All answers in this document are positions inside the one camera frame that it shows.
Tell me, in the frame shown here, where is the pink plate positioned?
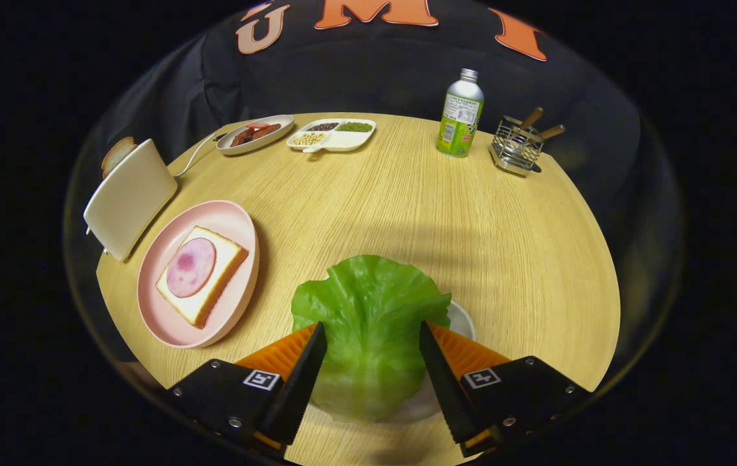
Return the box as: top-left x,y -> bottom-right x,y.
137,200 -> 260,349

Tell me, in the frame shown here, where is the black backdrop cloth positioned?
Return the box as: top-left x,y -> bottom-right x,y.
83,0 -> 673,363

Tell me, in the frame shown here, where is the white toaster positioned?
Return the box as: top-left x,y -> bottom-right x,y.
83,138 -> 179,262

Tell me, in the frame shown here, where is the wire utensil basket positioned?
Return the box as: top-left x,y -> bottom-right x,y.
490,115 -> 545,177

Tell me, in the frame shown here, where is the white toaster cable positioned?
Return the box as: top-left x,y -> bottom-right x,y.
173,129 -> 230,179

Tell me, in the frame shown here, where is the pink ham slice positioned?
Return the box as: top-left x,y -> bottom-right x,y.
166,238 -> 217,298

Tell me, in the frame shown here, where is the brown-crusted bread slice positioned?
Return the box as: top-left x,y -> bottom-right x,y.
101,137 -> 138,179

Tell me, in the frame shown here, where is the square toast slice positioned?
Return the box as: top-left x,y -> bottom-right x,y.
155,225 -> 249,329

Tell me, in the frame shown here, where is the plain white plate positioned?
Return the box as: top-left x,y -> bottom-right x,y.
407,300 -> 476,421

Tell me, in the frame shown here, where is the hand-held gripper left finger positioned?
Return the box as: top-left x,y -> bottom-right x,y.
164,322 -> 328,454

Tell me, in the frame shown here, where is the green label metal bottle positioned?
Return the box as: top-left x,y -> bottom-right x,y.
436,69 -> 485,159

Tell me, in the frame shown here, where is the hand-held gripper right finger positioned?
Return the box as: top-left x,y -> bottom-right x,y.
419,320 -> 592,458

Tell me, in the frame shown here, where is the round white plate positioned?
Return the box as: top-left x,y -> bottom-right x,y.
216,115 -> 295,156

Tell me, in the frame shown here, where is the green lettuce leaf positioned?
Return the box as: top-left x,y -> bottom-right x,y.
291,254 -> 452,425

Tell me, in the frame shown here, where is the divided white dish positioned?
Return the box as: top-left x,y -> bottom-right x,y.
287,118 -> 377,154

